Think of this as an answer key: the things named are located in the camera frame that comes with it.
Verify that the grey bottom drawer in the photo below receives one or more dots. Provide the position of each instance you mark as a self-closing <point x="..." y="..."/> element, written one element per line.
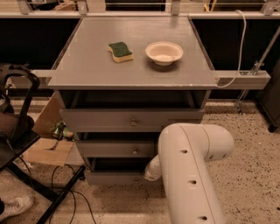
<point x="117" y="171"/>

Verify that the grey drawer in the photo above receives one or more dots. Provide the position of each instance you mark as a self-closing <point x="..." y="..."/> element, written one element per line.
<point x="117" y="171"/>
<point x="117" y="149"/>
<point x="127" y="119"/>

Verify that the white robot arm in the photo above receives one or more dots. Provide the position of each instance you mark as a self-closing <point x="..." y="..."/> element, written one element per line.
<point x="182" y="152"/>

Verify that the grey drawer cabinet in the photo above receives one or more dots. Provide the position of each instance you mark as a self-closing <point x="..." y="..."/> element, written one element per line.
<point x="88" y="78"/>

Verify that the grey top drawer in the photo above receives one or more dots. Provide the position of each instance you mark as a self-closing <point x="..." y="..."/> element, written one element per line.
<point x="127" y="119"/>

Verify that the grey middle drawer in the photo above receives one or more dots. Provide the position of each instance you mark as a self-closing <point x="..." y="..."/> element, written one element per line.
<point x="117" y="149"/>

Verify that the green yellow sponge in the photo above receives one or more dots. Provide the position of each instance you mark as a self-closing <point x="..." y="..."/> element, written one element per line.
<point x="120" y="52"/>

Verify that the white bowl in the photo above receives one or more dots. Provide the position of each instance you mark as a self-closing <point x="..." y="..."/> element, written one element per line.
<point x="164" y="53"/>

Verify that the green crumpled packet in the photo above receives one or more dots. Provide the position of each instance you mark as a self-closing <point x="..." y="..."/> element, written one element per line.
<point x="60" y="131"/>

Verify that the brown cardboard sheet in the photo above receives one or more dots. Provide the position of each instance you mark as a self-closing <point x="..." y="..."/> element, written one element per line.
<point x="48" y="150"/>

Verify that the black chair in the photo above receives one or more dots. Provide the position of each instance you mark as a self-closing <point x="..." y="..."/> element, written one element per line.
<point x="17" y="136"/>

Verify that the metal diagonal strut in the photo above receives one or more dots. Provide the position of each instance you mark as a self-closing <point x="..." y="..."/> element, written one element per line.
<point x="254" y="70"/>

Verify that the dark cabinet at right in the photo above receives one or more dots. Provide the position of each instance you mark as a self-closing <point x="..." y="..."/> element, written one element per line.
<point x="269" y="99"/>

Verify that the white sneaker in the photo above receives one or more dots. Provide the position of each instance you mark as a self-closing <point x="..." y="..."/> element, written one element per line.
<point x="15" y="206"/>

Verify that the grey metal rail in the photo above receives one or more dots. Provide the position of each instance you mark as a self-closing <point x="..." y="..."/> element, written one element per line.
<point x="239" y="80"/>

